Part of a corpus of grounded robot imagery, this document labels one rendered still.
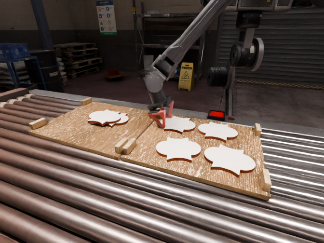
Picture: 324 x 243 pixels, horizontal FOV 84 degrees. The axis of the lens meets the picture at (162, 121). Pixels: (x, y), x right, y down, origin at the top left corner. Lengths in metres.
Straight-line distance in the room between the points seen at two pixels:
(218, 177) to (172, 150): 0.16
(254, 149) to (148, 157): 0.34
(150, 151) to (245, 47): 0.93
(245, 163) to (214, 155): 0.08
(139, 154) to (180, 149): 0.13
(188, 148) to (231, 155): 0.13
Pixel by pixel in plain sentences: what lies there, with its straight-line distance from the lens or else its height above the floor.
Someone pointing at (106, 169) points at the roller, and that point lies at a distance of 0.57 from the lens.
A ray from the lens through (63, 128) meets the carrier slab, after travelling 0.81.
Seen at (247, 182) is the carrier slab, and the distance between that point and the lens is 0.53.
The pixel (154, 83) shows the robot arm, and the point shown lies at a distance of 0.60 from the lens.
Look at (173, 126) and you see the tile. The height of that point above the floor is 0.95.
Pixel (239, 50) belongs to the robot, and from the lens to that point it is 1.27.
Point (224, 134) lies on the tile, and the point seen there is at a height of 0.95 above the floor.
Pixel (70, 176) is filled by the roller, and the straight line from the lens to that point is 0.59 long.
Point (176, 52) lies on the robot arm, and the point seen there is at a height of 1.21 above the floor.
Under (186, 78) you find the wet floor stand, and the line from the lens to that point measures 4.23.
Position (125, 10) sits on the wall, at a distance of 6.11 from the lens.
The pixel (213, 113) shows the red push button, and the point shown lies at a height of 0.93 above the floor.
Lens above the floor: 1.29
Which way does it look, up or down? 27 degrees down
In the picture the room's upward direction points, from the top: straight up
